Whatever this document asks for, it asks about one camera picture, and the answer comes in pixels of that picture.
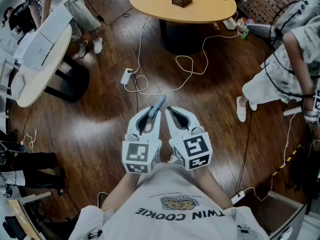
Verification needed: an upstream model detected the round white table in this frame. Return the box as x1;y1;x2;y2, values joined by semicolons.
9;23;91;109

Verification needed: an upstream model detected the light wooden board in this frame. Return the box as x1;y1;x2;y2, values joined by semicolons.
6;192;53;240

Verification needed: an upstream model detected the person's white printed t-shirt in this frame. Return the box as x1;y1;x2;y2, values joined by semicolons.
67;162;271;240

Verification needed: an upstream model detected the grey cabinet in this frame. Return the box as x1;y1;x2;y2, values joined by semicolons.
267;190;320;240

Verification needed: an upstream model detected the short white cable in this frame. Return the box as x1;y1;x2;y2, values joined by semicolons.
20;128;38;154

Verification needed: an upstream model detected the thin white cable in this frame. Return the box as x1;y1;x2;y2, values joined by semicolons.
243;111;299;202

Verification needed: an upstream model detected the black and yellow floor tape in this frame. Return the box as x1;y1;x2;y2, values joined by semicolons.
271;144;303;177

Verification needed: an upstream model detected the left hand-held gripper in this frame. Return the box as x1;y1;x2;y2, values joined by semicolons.
121;105;163;175

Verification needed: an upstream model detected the blue-grey utility knife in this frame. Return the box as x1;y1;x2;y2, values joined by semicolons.
149;95;167;119

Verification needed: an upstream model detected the thin black floor cable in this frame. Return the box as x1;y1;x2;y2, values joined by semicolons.
234;110;254;195

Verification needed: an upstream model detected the white power strip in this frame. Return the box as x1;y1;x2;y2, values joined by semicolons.
230;190;246;205
120;67;134;86

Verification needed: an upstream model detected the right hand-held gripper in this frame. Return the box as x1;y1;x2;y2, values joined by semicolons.
164;105;213;172

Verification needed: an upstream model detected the white cardboard box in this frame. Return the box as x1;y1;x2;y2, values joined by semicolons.
12;3;74;72

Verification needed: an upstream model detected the person's left forearm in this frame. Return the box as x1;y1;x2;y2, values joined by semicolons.
100;171;141;213

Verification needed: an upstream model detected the oval wooden table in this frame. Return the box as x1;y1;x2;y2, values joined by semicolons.
129;0;238;55

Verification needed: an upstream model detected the long white floor cable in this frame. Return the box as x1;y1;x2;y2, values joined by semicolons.
124;15;241;96

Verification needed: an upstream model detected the black cable with adapter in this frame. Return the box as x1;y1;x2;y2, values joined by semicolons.
81;0;134;27

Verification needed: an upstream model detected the person's right forearm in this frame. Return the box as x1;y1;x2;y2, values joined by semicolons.
193;167;235;210

